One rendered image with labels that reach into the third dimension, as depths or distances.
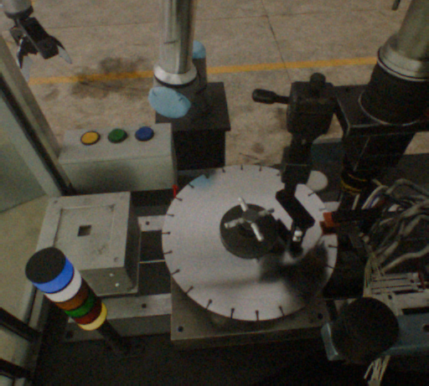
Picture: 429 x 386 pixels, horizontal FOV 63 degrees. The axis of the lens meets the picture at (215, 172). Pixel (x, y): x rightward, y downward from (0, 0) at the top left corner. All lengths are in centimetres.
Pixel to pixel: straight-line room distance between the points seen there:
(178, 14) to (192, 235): 48
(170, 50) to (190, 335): 63
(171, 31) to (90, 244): 51
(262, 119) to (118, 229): 167
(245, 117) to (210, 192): 161
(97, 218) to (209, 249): 27
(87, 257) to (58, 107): 196
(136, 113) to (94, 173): 147
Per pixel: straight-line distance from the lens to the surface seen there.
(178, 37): 88
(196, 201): 71
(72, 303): 52
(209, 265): 64
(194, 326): 71
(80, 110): 254
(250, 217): 63
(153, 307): 83
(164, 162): 91
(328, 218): 69
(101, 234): 77
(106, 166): 93
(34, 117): 88
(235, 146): 212
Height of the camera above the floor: 154
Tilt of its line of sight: 51 degrees down
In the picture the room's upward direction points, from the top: 1 degrees counter-clockwise
